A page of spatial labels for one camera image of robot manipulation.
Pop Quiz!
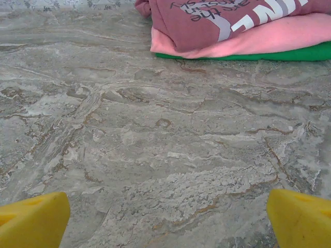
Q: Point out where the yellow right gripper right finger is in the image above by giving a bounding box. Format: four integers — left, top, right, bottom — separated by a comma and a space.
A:
266, 188, 331, 248

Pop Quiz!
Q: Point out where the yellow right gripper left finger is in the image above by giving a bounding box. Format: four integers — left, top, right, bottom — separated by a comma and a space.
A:
0, 191, 71, 248

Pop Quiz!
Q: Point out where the maroon printed t-shirt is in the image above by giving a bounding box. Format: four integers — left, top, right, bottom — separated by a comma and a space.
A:
134, 0, 331, 53

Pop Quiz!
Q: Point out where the green t-shirt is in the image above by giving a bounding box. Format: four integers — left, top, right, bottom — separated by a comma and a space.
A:
154, 41, 331, 62

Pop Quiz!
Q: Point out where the pink t-shirt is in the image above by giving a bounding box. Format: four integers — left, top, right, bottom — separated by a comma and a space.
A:
149, 12, 331, 59

